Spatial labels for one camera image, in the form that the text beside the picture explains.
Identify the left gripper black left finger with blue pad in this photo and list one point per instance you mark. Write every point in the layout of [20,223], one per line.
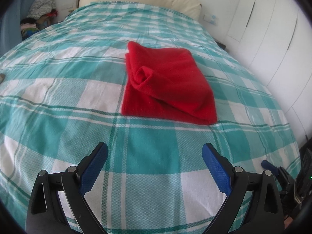
[45,213]

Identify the patterned cream cushion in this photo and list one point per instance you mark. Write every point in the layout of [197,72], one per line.
[2,76]

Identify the blue window curtain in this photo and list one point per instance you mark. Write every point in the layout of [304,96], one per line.
[10,24]

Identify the wall socket plate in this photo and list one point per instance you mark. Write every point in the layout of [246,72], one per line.
[211,19]

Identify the pile of clothes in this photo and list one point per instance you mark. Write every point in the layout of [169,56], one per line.
[39,17]

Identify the red knit sweater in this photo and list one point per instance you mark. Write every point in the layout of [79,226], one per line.
[167,84]

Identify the white wardrobe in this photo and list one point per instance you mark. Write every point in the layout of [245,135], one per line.
[272,38]

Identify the teal white plaid bedspread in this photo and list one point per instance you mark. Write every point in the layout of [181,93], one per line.
[62,95]

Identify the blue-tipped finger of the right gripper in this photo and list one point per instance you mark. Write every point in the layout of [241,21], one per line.
[268,166]

